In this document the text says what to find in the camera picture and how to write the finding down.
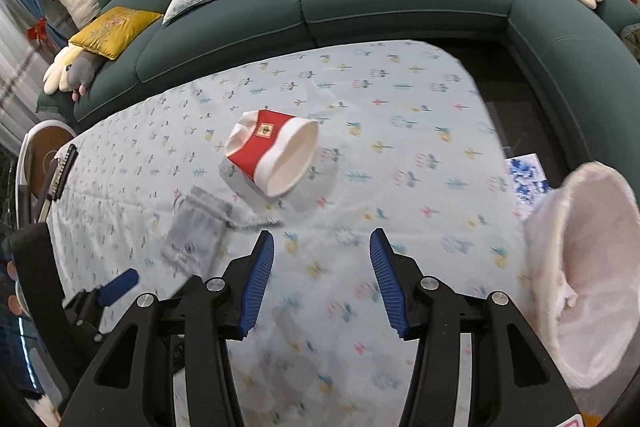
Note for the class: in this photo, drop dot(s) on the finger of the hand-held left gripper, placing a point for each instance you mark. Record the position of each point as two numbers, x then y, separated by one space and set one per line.
119 288

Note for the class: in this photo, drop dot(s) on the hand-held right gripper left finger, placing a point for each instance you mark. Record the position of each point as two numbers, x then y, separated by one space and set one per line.
257 282

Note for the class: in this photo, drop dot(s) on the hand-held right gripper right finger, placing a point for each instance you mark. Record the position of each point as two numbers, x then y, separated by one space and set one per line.
390 287

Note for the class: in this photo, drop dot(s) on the large red white paper cup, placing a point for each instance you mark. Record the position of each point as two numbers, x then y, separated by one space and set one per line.
265 147

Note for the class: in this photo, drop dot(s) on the waste bin with white bag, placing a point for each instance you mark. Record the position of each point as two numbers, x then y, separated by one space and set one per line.
585 277

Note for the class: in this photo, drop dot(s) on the black remote control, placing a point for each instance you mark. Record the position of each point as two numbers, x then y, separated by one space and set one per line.
60 177

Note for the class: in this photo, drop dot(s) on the floral light blue tablecloth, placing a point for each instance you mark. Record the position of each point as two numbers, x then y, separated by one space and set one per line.
400 117

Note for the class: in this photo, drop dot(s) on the blue white patterned box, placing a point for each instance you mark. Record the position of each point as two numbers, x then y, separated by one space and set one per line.
527 179

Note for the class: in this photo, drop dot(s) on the grey plush toy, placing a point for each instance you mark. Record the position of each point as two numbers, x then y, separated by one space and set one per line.
82 74

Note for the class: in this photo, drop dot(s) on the small yellow embroidered cushion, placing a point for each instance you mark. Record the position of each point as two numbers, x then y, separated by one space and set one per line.
112 32

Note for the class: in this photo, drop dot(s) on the red tassel ornament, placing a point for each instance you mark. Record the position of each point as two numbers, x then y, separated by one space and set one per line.
39 31

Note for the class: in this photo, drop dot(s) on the dark green curved sofa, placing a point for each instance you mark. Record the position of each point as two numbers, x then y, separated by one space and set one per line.
400 2

